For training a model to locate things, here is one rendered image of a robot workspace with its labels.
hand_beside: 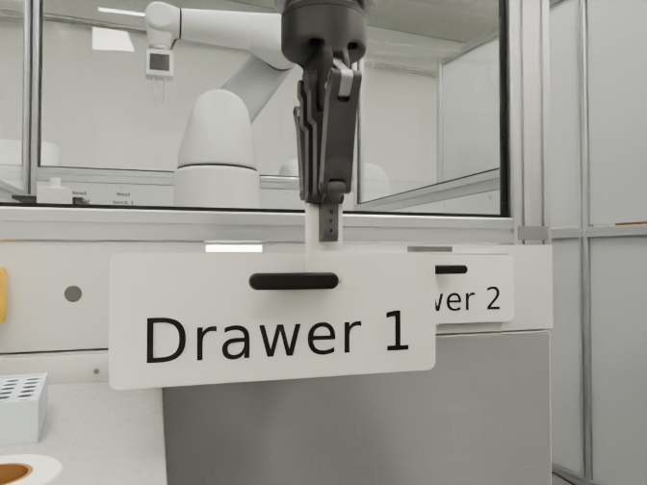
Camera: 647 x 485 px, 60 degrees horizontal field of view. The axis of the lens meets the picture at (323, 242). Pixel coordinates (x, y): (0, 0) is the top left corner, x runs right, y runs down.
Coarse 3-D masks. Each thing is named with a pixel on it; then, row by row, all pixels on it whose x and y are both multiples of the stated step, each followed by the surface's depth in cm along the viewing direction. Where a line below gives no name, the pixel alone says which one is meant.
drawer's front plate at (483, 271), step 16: (448, 256) 89; (464, 256) 90; (480, 256) 91; (496, 256) 92; (512, 256) 93; (480, 272) 91; (496, 272) 92; (512, 272) 93; (448, 288) 89; (464, 288) 90; (480, 288) 91; (512, 288) 93; (464, 304) 90; (480, 304) 91; (496, 304) 92; (512, 304) 93; (448, 320) 89; (464, 320) 90; (480, 320) 91; (496, 320) 92
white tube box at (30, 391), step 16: (0, 384) 57; (16, 384) 57; (32, 384) 57; (0, 400) 51; (16, 400) 49; (32, 400) 50; (0, 416) 49; (16, 416) 49; (32, 416) 50; (0, 432) 49; (16, 432) 49; (32, 432) 50
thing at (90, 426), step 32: (64, 384) 72; (96, 384) 72; (64, 416) 58; (96, 416) 58; (128, 416) 58; (160, 416) 58; (0, 448) 48; (32, 448) 48; (64, 448) 48; (96, 448) 48; (128, 448) 48; (160, 448) 48; (64, 480) 41; (96, 480) 41; (128, 480) 41; (160, 480) 41
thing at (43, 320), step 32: (0, 256) 73; (32, 256) 74; (64, 256) 75; (96, 256) 76; (544, 256) 97; (32, 288) 74; (64, 288) 75; (96, 288) 76; (544, 288) 97; (32, 320) 74; (64, 320) 75; (96, 320) 76; (512, 320) 95; (544, 320) 96; (0, 352) 72
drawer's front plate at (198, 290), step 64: (128, 256) 45; (192, 256) 47; (256, 256) 48; (384, 256) 52; (128, 320) 45; (192, 320) 47; (256, 320) 48; (320, 320) 50; (384, 320) 52; (128, 384) 45; (192, 384) 46
